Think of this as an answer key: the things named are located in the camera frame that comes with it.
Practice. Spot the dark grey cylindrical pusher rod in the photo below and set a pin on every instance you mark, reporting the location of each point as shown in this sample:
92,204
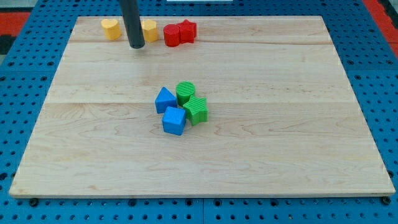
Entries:
132,23

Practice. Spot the red star block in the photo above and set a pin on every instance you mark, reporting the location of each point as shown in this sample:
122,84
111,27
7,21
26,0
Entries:
188,31

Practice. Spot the green star block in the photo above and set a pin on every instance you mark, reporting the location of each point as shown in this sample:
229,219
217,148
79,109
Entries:
196,109

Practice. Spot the yellow heart block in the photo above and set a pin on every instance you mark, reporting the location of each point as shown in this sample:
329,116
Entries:
111,28

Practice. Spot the yellow hexagon block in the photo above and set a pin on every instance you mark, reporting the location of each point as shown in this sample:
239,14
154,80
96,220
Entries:
149,28

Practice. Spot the red cylinder block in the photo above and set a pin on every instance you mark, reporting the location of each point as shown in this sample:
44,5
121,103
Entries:
171,35

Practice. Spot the blue triangle block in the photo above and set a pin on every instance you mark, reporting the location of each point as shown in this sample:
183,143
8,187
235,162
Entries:
164,100

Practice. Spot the green cylinder block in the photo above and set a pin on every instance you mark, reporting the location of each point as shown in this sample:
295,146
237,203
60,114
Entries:
184,90

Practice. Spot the blue cube block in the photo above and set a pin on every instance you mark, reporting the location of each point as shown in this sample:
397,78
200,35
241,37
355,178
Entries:
174,120

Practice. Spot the light wooden board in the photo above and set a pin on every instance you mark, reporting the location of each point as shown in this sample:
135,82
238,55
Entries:
283,120

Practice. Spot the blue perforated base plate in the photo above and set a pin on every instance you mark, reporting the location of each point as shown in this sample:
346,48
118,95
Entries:
30,64

